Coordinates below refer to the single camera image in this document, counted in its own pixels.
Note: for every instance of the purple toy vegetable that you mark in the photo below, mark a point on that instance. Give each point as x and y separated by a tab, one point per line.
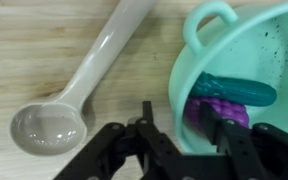
225	108

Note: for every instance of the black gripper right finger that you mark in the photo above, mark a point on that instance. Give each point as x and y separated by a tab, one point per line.
212	124

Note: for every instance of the mint green pot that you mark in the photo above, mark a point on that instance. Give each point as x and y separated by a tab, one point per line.
248	42

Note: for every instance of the beige plastic ladle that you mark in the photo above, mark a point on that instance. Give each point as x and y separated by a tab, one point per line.
56	125

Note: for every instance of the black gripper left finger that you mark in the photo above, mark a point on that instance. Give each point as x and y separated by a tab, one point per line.
147	113

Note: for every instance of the teal toy vegetable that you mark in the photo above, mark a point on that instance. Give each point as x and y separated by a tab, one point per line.
242	91

